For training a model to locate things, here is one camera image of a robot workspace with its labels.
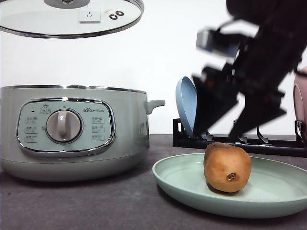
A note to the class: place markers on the grey table mat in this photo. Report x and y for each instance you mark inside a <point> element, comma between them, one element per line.
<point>137,202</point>

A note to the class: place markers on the green plate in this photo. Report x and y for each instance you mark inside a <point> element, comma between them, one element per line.
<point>274,188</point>

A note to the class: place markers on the glass steamer lid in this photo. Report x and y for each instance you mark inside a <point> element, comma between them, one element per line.
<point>69,18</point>

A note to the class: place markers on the pink plate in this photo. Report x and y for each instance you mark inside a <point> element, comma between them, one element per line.
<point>300,98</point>

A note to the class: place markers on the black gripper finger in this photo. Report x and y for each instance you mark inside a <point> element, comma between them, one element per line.
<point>259,108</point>
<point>215,100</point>

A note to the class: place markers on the white wall socket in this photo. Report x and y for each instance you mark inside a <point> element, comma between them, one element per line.
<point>90,13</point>

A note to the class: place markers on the black dish rack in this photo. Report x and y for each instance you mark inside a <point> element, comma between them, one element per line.
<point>259,145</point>

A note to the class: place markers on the brown potato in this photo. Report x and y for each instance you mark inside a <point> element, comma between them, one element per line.
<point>226,168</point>

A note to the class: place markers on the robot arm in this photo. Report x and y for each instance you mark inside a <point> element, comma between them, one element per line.
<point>243,11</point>

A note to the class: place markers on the blue plate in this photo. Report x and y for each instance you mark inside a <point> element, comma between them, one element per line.
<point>187,102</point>

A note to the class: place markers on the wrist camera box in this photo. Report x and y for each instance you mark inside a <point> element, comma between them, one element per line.
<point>215,42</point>

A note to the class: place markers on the green electric steamer pot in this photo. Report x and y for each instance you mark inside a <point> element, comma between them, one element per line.
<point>73,133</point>

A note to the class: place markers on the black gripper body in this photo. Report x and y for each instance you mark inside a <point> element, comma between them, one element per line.
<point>273,47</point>

